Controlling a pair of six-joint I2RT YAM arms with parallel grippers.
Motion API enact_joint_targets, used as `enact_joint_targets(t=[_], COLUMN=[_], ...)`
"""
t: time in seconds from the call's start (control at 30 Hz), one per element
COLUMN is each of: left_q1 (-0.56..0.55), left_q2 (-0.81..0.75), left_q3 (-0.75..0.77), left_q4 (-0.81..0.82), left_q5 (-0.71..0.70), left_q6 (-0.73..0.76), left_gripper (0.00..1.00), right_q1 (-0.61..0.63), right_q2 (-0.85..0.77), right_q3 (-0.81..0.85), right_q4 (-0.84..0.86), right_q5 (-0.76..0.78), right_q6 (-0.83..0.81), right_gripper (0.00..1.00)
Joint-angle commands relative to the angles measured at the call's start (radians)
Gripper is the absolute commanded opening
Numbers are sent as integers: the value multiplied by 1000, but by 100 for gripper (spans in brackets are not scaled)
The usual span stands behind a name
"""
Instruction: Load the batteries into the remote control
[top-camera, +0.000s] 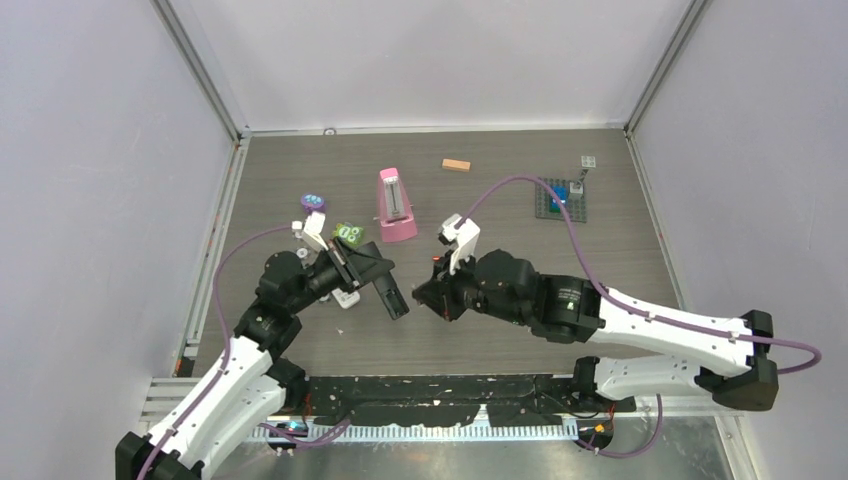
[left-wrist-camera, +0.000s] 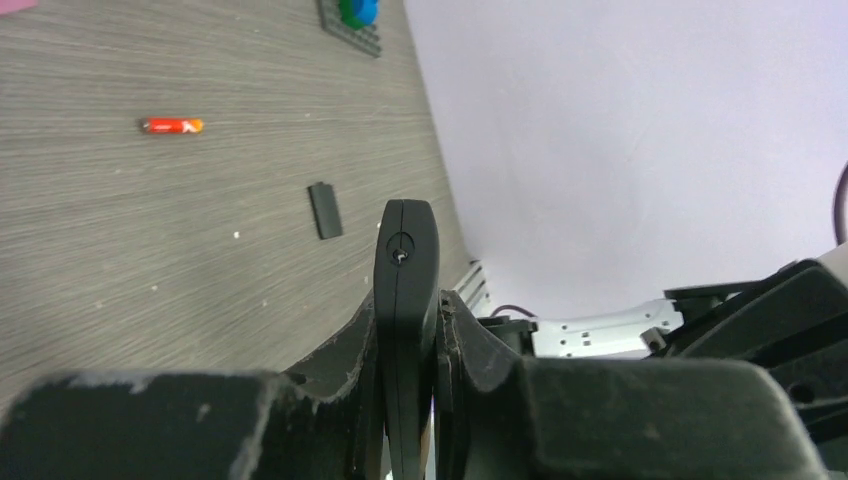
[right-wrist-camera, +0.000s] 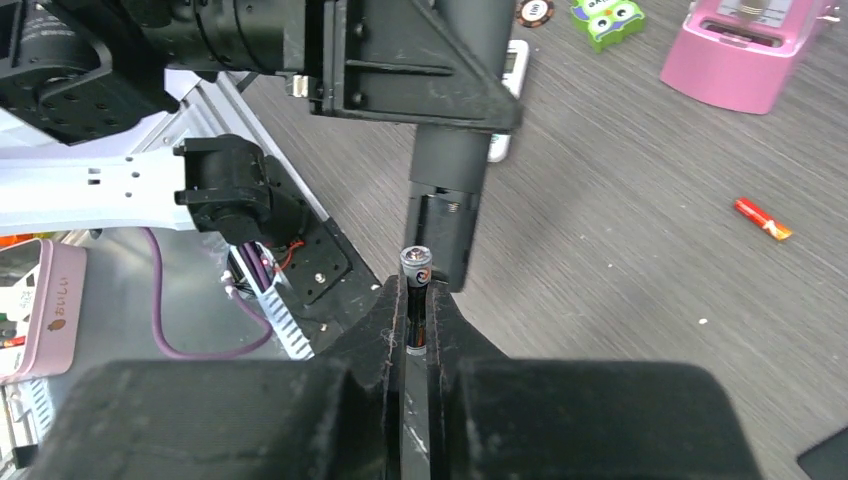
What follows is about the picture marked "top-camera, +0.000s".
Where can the green monster toy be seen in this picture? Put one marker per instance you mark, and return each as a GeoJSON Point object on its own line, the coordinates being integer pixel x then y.
{"type": "Point", "coordinates": [351, 234]}

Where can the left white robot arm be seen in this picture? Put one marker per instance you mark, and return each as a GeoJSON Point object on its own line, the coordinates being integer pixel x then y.
{"type": "Point", "coordinates": [251, 379]}

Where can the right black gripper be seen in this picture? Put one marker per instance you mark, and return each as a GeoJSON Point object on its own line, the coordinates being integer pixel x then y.
{"type": "Point", "coordinates": [432, 293]}

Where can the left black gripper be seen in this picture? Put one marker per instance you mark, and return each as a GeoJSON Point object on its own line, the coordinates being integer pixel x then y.
{"type": "Point", "coordinates": [352, 266]}

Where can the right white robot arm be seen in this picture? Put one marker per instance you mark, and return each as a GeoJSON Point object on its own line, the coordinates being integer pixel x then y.
{"type": "Point", "coordinates": [689, 354]}

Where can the white remote control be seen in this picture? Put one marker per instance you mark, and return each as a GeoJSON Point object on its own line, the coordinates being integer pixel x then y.
{"type": "Point", "coordinates": [346, 300]}

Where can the purple round toy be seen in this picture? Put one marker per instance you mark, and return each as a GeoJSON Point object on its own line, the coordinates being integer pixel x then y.
{"type": "Point", "coordinates": [313, 203]}

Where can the black bar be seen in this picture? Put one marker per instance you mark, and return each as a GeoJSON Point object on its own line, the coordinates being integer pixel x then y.
{"type": "Point", "coordinates": [391, 296]}

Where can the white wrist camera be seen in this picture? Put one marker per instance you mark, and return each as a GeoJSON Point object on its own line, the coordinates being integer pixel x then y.
{"type": "Point", "coordinates": [310, 231]}
{"type": "Point", "coordinates": [460, 236]}

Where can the wooden block far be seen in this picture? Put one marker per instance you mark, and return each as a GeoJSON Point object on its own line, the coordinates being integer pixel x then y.
{"type": "Point", "coordinates": [456, 165]}

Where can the blue lego brick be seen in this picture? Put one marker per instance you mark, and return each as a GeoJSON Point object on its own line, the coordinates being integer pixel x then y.
{"type": "Point", "coordinates": [562, 193]}

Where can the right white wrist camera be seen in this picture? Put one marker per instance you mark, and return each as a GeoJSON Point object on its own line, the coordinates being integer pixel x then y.
{"type": "Point", "coordinates": [460, 236]}

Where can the grey lego tower piece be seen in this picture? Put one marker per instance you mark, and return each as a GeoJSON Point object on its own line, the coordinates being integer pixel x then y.
{"type": "Point", "coordinates": [577, 187]}

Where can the pink metronome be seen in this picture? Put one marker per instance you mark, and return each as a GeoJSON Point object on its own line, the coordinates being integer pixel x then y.
{"type": "Point", "coordinates": [395, 216]}

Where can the grey lego baseplate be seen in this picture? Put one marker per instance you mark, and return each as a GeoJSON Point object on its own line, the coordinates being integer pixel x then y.
{"type": "Point", "coordinates": [547, 208]}

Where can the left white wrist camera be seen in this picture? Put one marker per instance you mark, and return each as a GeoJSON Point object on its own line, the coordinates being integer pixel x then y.
{"type": "Point", "coordinates": [310, 231]}

